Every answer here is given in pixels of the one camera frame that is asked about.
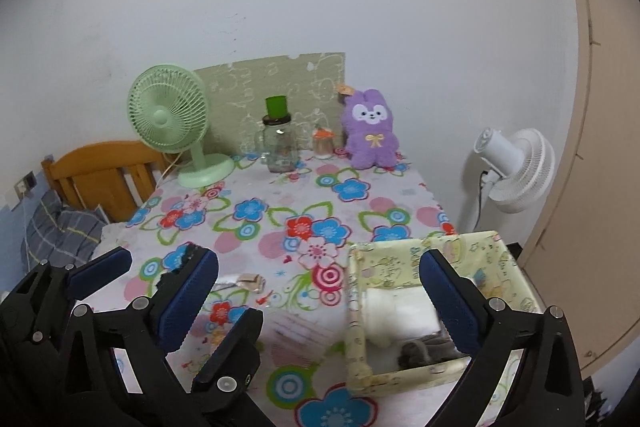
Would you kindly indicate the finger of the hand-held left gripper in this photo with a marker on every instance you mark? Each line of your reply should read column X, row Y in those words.
column 227, row 357
column 100, row 269

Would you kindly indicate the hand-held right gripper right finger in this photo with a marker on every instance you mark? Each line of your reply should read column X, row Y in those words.
column 450, row 307

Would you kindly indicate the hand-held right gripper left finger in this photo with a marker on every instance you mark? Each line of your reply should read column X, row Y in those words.
column 185, row 302

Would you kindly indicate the grey soft cloth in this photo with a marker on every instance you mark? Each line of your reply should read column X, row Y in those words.
column 420, row 349

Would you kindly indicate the white cloth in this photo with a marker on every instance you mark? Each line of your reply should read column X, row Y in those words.
column 395, row 312

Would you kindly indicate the yellow printed box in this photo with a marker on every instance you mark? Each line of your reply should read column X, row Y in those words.
column 380, row 262

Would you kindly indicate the grey plaid pillow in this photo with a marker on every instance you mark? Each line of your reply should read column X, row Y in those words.
column 75, row 227

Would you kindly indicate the wooden bed headboard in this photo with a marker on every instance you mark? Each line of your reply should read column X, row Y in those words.
column 95, row 177

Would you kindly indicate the floral tablecloth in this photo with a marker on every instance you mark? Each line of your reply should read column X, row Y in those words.
column 280, row 202

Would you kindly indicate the white standing fan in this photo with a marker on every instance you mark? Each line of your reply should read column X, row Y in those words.
column 525, row 172

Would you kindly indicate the green desk fan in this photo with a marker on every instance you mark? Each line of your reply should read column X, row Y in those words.
column 160, row 117

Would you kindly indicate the glass jar with green lid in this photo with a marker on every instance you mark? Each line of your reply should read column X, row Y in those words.
column 280, row 147

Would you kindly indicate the purple plush bunny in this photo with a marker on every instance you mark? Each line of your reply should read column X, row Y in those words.
column 370, row 142

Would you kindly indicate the small jar with orange lid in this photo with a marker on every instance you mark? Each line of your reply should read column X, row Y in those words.
column 323, row 147

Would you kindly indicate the beige door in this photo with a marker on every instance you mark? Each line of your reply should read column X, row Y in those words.
column 600, row 157

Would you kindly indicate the green patterned board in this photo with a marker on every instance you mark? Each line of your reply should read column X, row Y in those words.
column 300, row 82

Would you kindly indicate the wall outlet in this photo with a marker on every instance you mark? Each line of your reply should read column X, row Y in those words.
column 26, row 183

